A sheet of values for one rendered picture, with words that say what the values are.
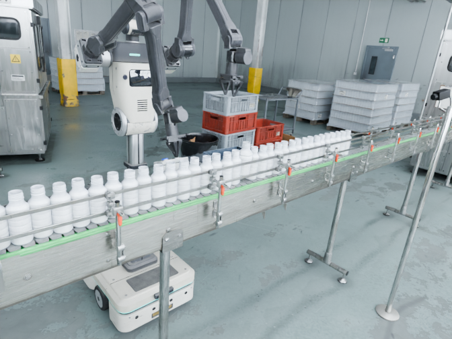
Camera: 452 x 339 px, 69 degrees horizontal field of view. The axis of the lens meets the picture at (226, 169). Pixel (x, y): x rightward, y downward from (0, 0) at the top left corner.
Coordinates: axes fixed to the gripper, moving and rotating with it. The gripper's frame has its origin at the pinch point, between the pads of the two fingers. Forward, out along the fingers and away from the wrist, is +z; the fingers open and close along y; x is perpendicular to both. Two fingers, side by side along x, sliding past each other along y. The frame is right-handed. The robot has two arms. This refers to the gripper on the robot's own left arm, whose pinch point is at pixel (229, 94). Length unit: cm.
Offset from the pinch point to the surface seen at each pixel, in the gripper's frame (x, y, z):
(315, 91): -601, 354, 55
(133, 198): 60, -19, 33
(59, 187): 84, -18, 24
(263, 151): -10.2, -16.5, 25.6
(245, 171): 1.9, -17.6, 33.7
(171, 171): 43, -17, 27
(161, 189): 49, -19, 32
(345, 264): -128, -18, 140
